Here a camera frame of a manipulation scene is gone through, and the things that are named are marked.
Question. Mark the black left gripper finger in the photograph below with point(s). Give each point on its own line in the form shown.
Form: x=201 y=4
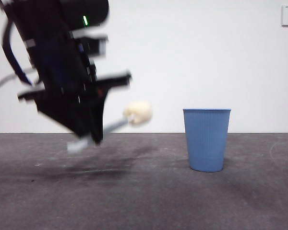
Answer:
x=67 y=115
x=97 y=119

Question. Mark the blue ribbed plastic cup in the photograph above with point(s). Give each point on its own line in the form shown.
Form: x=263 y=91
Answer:
x=206 y=141

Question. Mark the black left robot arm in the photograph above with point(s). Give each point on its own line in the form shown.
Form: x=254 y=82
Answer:
x=48 y=48

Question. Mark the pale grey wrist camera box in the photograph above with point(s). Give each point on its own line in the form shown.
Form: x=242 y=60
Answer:
x=96 y=44

